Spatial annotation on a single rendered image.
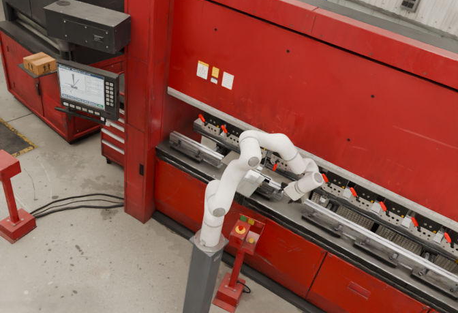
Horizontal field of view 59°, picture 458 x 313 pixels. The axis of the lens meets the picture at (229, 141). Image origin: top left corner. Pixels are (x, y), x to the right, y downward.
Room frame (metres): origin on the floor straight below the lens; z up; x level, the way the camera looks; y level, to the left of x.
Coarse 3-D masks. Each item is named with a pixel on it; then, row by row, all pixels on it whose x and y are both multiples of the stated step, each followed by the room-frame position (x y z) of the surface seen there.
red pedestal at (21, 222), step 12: (0, 156) 2.22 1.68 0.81; (12, 156) 2.26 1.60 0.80; (0, 168) 2.11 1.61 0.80; (12, 168) 2.17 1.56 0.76; (0, 180) 2.10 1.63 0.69; (12, 192) 2.20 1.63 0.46; (12, 204) 2.18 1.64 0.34; (12, 216) 2.17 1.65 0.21; (24, 216) 2.26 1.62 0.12; (0, 228) 2.15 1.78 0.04; (12, 228) 2.11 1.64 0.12; (24, 228) 2.17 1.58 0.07; (12, 240) 2.08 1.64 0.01
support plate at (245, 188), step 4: (244, 176) 2.32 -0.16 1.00; (260, 176) 2.35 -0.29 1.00; (244, 180) 2.27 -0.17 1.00; (256, 180) 2.30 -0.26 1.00; (260, 180) 2.31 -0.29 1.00; (240, 184) 2.22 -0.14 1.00; (244, 184) 2.23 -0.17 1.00; (248, 184) 2.24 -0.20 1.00; (252, 184) 2.24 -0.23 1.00; (256, 184) 2.25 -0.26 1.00; (236, 188) 2.17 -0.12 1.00; (240, 188) 2.18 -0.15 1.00; (244, 188) 2.18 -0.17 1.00; (248, 188) 2.19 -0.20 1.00; (252, 188) 2.20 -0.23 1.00; (256, 188) 2.22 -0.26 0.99; (240, 192) 2.13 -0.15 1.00; (244, 192) 2.14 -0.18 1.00; (248, 192) 2.15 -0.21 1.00; (252, 192) 2.16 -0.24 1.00; (248, 196) 2.11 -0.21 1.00
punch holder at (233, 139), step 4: (228, 124) 2.47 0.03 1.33; (228, 128) 2.47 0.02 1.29; (232, 128) 2.46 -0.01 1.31; (236, 128) 2.44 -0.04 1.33; (240, 128) 2.43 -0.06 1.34; (224, 132) 2.48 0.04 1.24; (228, 132) 2.47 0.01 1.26; (232, 132) 2.45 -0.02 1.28; (236, 132) 2.44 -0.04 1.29; (240, 132) 2.43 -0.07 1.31; (224, 136) 2.48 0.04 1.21; (232, 136) 2.45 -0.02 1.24; (236, 136) 2.44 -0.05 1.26; (228, 140) 2.46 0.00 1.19; (232, 140) 2.45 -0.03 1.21; (236, 140) 2.43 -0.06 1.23; (232, 144) 2.44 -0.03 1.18; (236, 144) 2.43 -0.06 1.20
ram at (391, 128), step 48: (192, 0) 2.65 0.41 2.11; (192, 48) 2.64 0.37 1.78; (240, 48) 2.48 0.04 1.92; (288, 48) 2.35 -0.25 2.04; (336, 48) 2.23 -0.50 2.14; (192, 96) 2.62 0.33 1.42; (240, 96) 2.46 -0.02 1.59; (288, 96) 2.32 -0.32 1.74; (336, 96) 2.20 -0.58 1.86; (384, 96) 2.09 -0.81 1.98; (432, 96) 2.00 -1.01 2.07; (336, 144) 2.15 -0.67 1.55; (384, 144) 2.04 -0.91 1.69; (432, 144) 1.95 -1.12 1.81; (432, 192) 1.89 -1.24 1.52
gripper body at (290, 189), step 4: (288, 184) 1.85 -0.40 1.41; (292, 184) 1.82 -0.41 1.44; (284, 188) 1.83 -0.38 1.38; (288, 188) 1.82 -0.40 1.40; (292, 188) 1.80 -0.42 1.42; (288, 192) 1.82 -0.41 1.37; (292, 192) 1.80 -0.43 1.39; (296, 192) 1.79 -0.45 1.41; (292, 196) 1.81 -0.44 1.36; (296, 196) 1.79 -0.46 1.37; (300, 196) 1.79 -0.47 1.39
